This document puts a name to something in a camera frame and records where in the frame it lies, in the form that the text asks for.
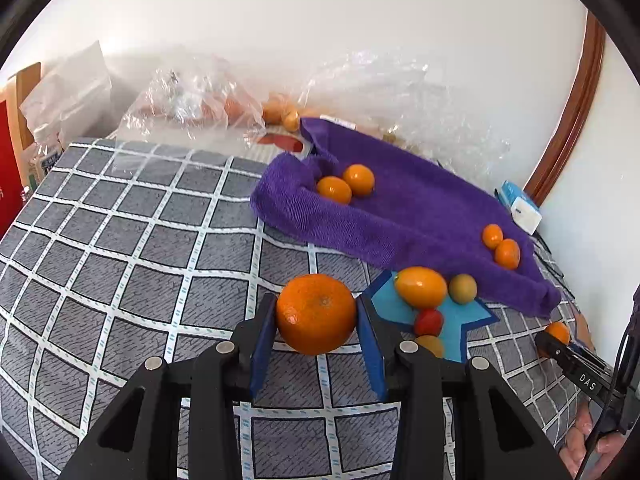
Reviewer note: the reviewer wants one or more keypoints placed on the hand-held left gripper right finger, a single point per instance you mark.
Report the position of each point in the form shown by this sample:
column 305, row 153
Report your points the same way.
column 372, row 355

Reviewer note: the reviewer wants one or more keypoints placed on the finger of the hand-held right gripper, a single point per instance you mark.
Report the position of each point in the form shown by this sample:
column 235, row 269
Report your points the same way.
column 582, row 349
column 582, row 377

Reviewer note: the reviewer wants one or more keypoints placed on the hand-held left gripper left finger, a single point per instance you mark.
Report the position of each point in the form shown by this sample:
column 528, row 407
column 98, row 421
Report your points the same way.
column 262, row 350

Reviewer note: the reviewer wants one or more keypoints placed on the small round orange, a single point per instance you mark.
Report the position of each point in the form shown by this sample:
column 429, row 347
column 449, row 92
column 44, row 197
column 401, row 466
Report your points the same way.
column 559, row 331
column 507, row 253
column 359, row 180
column 492, row 235
column 334, row 189

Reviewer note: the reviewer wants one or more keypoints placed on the large mandarin orange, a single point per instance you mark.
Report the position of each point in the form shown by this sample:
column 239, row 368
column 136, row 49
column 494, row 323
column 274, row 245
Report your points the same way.
column 316, row 314

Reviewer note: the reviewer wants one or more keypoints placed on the purple towel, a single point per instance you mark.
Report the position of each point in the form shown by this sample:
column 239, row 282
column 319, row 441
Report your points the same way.
column 425, row 210

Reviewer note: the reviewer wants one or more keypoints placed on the person's right hand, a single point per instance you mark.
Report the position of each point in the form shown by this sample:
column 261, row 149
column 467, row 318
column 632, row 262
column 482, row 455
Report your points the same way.
column 597, row 447

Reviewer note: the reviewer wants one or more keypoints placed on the small green-brown round fruit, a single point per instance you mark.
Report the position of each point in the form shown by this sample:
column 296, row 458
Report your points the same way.
column 462, row 288
column 430, row 346

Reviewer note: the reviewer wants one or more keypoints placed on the red cherry tomato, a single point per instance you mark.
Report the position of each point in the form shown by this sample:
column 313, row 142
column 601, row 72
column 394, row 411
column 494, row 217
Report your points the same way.
column 428, row 322

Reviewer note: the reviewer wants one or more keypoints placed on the oval yellow-orange kumquat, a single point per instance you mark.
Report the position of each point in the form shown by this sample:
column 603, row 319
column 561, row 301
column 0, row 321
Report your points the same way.
column 420, row 287

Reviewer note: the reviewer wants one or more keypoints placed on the grey checked tablecloth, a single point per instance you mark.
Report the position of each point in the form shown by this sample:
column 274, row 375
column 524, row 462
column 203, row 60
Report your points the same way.
column 150, row 260

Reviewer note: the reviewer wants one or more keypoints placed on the blue and white tissue box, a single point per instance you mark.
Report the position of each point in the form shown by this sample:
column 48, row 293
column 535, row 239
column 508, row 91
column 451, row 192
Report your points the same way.
column 522, row 207

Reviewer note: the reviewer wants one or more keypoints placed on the white and red printed packet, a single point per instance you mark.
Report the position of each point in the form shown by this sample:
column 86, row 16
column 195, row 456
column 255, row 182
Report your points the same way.
column 280, row 141

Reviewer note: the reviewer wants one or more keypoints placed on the large crumpled clear plastic bag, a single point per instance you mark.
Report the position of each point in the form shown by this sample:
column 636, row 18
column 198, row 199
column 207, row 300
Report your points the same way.
column 425, row 105

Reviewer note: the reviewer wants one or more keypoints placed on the clear plastic bag with oranges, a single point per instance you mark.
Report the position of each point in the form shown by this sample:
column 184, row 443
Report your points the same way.
column 190, row 105

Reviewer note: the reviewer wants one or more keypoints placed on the white labelled plastic bottle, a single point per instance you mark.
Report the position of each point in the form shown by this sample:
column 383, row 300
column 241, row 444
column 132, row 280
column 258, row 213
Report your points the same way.
column 42, row 165

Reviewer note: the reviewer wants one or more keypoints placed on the red paper bag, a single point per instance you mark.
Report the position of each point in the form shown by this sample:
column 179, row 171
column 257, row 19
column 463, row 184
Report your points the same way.
column 7, row 170

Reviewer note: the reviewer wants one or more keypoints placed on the white translucent plastic bag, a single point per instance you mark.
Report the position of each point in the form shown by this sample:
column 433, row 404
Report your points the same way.
column 70, row 90

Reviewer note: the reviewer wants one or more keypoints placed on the brown wooden door frame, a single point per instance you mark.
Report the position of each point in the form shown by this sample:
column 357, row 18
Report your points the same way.
column 575, row 110

